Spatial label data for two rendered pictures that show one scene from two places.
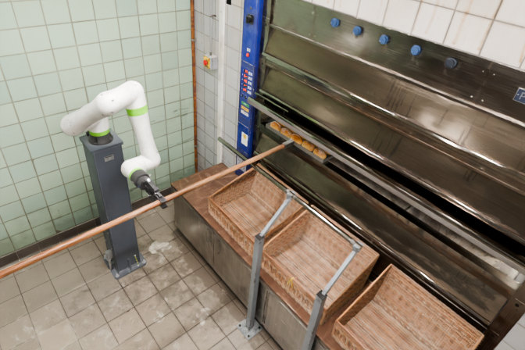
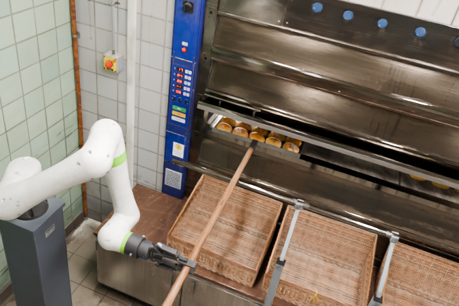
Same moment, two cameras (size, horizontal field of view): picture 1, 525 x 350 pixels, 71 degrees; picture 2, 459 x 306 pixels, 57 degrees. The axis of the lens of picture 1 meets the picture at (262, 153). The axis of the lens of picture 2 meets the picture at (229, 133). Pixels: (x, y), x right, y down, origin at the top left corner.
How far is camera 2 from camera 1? 1.11 m
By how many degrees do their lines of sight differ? 26
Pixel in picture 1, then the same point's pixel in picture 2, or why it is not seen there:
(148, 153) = (130, 208)
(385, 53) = (382, 37)
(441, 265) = (444, 226)
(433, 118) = (440, 94)
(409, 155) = (411, 132)
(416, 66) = (419, 46)
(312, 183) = (285, 182)
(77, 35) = not seen: outside the picture
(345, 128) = (333, 117)
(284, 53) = (243, 44)
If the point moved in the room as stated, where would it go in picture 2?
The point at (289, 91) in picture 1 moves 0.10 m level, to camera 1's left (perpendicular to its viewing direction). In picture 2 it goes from (249, 86) to (233, 87)
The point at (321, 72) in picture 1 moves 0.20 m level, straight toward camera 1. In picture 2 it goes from (300, 61) to (317, 80)
